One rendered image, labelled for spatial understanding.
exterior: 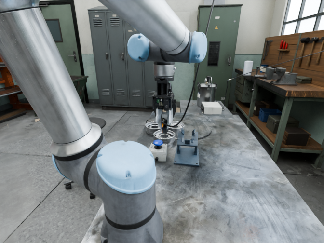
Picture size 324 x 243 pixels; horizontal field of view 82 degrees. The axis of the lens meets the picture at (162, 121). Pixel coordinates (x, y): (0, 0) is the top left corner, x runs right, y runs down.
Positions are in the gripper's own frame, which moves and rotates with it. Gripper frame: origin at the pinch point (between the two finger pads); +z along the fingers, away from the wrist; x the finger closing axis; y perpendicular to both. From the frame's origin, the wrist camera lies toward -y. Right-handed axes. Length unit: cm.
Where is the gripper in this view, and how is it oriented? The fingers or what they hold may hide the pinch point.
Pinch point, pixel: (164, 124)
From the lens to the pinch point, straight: 77.3
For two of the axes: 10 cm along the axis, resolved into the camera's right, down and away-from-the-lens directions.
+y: -1.7, 3.6, -9.2
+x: 9.9, 0.7, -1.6
